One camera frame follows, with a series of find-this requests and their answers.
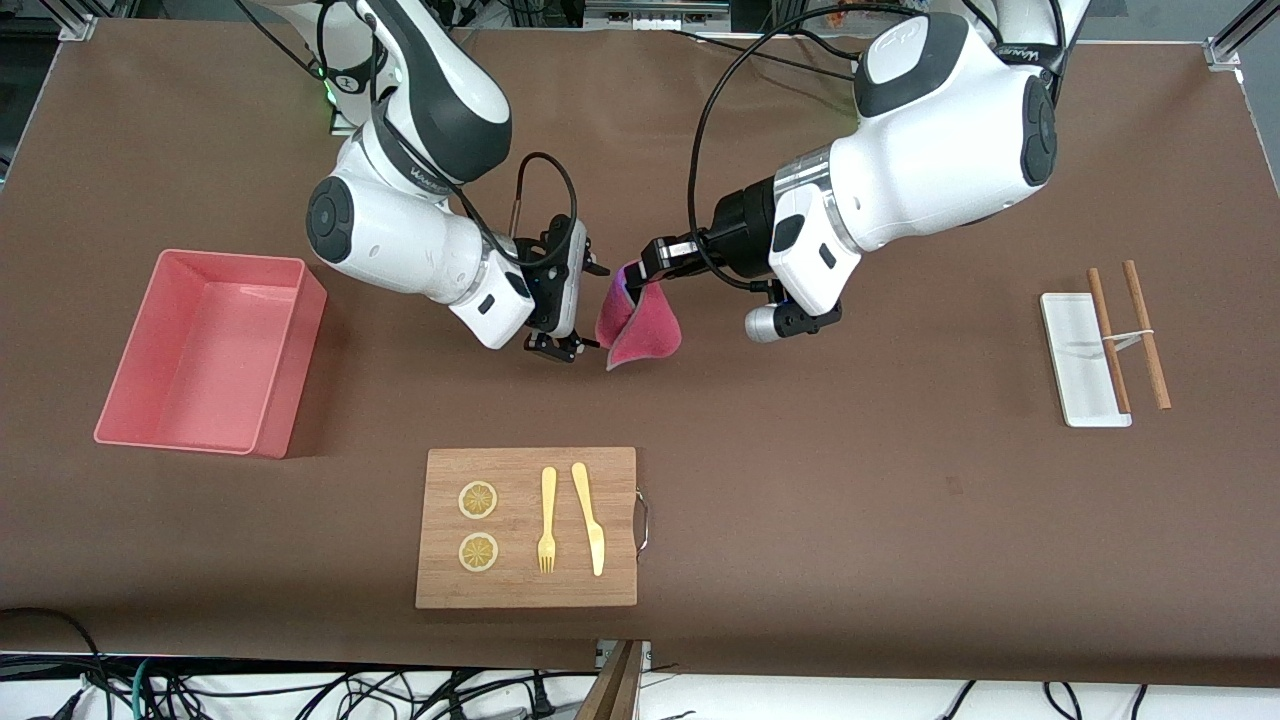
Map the pink and grey cloth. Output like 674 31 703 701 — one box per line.
595 260 683 373

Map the yellow plastic fork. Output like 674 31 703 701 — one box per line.
537 467 558 575

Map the yellow plastic knife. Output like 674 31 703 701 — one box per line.
571 462 606 578

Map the brown table cover sheet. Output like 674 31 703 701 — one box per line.
0 18 1280 689

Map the grey power strip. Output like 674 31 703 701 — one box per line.
585 0 731 31

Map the wooden cutting board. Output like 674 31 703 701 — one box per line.
415 447 652 610

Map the wooden plank below table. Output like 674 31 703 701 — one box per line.
578 640 646 720

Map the white rectangular tray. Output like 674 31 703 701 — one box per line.
1040 293 1135 432

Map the pink plastic bin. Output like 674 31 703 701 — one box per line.
93 250 328 460

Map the black cable on table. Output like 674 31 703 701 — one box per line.
668 28 861 81

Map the black plug with cable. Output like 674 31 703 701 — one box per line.
520 670 561 719

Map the black looped floor cable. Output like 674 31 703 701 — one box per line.
0 606 109 720

